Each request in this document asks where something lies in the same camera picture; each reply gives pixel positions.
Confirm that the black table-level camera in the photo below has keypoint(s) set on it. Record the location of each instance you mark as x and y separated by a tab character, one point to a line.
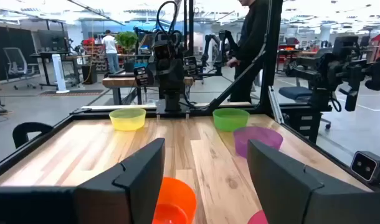
366	166

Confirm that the black drawer cabinet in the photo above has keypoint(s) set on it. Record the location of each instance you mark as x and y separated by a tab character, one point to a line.
305	123

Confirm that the white tower fan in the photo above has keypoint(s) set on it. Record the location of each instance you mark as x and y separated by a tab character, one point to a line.
59	73

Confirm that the person in dark clothing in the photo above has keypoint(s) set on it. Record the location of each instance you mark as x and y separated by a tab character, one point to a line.
252	37

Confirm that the black desk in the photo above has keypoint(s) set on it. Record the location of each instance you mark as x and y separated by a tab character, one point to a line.
53	55

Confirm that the orange translucent plastic bowl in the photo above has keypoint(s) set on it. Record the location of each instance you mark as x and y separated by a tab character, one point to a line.
177	196

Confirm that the wooden workbench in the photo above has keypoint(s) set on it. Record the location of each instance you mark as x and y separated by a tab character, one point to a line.
121	81

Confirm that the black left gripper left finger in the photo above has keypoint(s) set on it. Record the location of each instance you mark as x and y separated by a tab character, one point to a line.
84	205

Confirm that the blue padded stool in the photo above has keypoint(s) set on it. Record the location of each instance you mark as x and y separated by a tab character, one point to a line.
296	92

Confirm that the yellow translucent plastic bowl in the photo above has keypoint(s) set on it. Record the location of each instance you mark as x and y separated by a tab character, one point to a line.
127	122

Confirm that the grey office chair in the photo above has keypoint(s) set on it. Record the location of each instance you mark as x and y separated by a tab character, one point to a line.
17	63

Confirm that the black waste bin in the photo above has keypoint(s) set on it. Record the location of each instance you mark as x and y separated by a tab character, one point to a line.
89	73

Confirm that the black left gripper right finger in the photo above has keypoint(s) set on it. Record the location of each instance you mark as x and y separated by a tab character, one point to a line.
302	202

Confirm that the green translucent plastic bowl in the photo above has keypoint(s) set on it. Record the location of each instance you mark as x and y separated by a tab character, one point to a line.
230	122

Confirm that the black neighbouring station robot arm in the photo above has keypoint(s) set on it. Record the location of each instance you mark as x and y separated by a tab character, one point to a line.
339	68

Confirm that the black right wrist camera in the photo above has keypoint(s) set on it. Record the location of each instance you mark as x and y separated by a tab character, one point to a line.
162	49

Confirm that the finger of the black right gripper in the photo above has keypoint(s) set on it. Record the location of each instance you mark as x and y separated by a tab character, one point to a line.
143	76
190	66

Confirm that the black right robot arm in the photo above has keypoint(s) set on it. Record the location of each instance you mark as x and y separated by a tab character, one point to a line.
172	99

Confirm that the purple translucent plastic bowl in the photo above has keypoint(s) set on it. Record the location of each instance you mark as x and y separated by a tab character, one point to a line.
255	137

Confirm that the dark monitor screen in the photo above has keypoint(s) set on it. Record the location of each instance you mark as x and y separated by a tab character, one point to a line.
53	40

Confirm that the black upright frame post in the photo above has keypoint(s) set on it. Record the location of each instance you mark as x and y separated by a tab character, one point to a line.
271	62

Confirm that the black background robot arm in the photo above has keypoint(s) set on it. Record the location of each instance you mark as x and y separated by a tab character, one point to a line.
219	46

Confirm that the person in white shirt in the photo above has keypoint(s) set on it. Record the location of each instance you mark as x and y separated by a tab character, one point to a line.
110	46

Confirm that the green potted plant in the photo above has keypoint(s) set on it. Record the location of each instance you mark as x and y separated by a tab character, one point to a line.
126	40

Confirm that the dark floor mat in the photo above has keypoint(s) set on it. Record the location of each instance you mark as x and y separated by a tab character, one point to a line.
71	92

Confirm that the pink translucent plastic bowl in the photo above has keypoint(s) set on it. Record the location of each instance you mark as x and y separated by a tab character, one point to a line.
259	218

